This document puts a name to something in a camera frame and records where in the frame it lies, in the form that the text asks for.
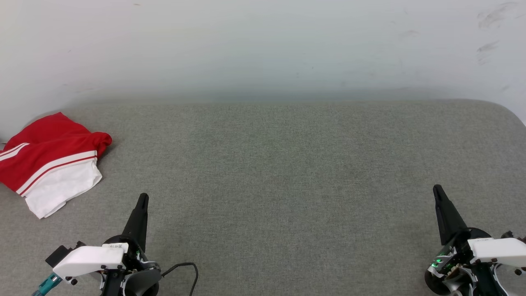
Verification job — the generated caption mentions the left camera cable teal plug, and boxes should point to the left camera cable teal plug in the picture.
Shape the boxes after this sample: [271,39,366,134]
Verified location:
[32,273,63,296]

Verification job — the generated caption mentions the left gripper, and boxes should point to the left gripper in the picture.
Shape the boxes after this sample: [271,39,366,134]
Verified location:
[101,193,161,296]

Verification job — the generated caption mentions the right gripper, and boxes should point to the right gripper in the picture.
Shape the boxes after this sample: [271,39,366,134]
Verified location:
[424,184,500,296]

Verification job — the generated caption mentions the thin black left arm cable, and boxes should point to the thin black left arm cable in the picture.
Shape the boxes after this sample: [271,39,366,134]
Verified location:
[161,262,199,296]

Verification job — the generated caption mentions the red white Bulls jersey shirt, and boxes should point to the red white Bulls jersey shirt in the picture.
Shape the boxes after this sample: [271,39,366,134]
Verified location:
[0,112,113,219]

